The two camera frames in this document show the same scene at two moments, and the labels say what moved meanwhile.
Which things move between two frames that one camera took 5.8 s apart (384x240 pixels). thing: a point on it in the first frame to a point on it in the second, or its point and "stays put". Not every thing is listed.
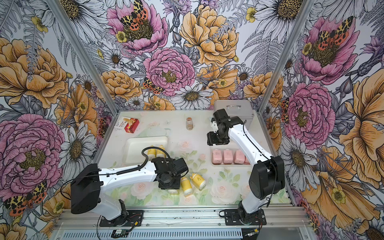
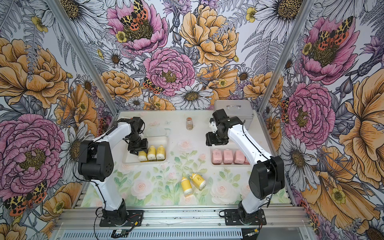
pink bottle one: x=239 y=157 stays put
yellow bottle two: x=151 y=153 stays put
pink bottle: x=216 y=157 stays put
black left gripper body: x=172 y=183 to x=135 y=142
